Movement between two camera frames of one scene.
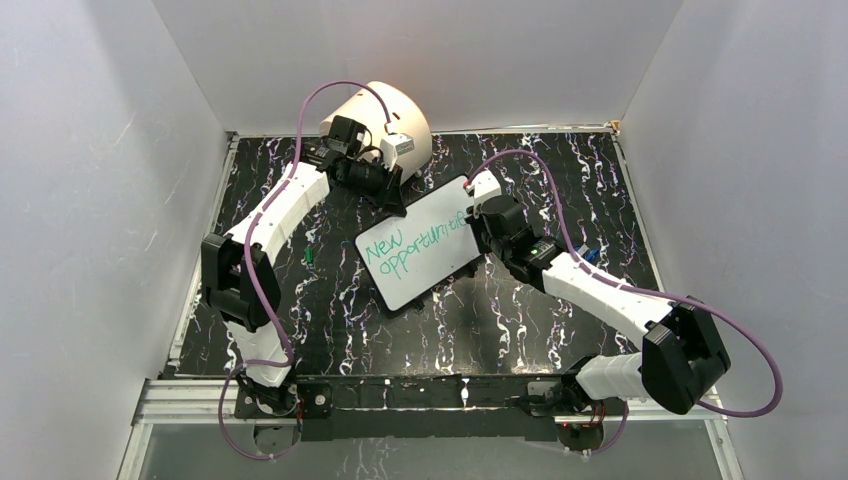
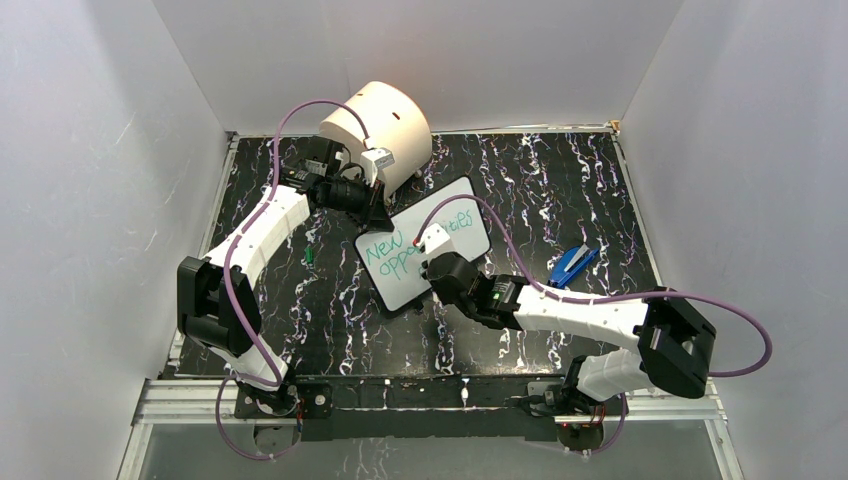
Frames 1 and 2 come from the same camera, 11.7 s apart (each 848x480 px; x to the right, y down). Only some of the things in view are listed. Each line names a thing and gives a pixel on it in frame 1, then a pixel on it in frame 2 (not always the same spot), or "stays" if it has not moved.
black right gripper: x=471 y=219 → x=424 y=264
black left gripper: x=391 y=198 → x=378 y=218
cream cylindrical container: x=367 y=107 stays
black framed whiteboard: x=414 y=254 stays
